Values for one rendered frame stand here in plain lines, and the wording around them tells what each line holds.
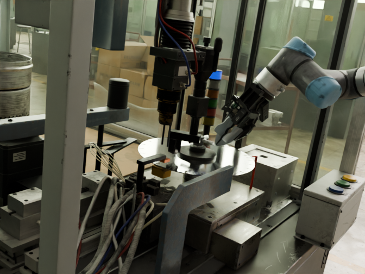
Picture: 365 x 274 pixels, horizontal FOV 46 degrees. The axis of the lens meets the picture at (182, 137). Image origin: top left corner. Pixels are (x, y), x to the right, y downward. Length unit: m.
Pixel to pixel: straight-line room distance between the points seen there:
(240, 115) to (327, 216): 0.37
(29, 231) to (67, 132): 0.52
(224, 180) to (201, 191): 0.09
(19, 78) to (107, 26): 0.54
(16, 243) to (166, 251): 0.33
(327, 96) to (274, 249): 0.44
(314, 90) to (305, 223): 0.41
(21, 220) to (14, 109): 0.61
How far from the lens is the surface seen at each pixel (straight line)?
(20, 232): 1.01
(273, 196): 1.43
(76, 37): 0.51
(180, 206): 0.86
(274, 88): 1.14
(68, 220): 0.58
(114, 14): 1.03
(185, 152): 1.18
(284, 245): 1.26
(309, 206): 1.27
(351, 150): 1.50
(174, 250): 0.91
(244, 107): 1.14
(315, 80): 1.08
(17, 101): 1.53
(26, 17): 1.38
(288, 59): 1.13
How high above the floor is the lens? 1.31
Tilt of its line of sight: 15 degrees down
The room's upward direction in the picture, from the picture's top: 8 degrees clockwise
